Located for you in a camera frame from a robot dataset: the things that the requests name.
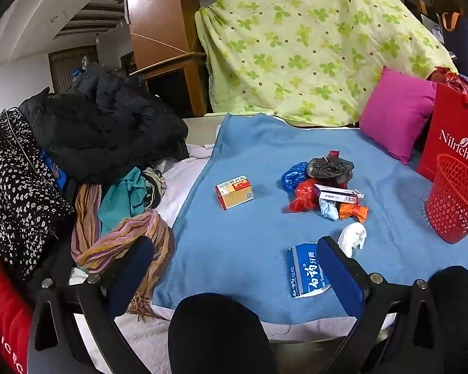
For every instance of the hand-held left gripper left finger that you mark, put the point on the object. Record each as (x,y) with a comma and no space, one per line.
(134,268)

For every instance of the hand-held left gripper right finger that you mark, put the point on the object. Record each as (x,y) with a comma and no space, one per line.
(341,276)

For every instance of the blue white toothpaste box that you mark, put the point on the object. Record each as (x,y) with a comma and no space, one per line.
(306,272)

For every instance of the white tissue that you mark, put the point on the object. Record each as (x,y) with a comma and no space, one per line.
(353,237)

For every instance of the orange wrapper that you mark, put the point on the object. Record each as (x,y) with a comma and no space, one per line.
(355,211)

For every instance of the light blue paper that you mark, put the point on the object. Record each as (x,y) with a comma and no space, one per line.
(329,210)

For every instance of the long white box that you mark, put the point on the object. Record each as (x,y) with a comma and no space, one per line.
(337,194)

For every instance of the red plastic bag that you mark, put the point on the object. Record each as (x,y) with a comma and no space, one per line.
(304,198)
(448,78)

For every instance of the black plastic bag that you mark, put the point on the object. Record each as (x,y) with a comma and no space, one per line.
(329,169)

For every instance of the blue plastic bag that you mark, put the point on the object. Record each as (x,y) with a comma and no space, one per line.
(294,177)

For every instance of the small red wrapper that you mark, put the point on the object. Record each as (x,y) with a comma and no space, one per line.
(333,154)

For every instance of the orange medicine box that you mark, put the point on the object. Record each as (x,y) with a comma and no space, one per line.
(234,196)

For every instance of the red plastic basket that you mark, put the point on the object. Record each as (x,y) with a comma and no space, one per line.
(452,210)

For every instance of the striped scarf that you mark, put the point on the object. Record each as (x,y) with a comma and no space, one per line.
(101,249)

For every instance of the teal cloth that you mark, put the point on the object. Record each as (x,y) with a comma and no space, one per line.
(124,198)

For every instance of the blue blanket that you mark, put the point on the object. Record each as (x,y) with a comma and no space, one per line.
(249,249)

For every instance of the black floral cloth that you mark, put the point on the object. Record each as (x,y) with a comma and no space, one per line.
(15,194)

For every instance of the red cloth bag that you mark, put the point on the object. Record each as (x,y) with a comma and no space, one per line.
(4,319)

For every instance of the black jacket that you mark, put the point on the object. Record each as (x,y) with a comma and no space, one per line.
(101,124)

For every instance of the pink pillow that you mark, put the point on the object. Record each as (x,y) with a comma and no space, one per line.
(397,113)

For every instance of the red paper bag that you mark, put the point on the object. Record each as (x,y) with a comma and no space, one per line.
(452,124)

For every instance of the dark wooden door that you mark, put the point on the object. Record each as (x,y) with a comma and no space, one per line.
(70,66)

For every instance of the green clover quilt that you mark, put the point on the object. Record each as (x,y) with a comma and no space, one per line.
(296,46)

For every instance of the wooden cabinet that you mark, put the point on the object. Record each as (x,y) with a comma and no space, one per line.
(160,19)

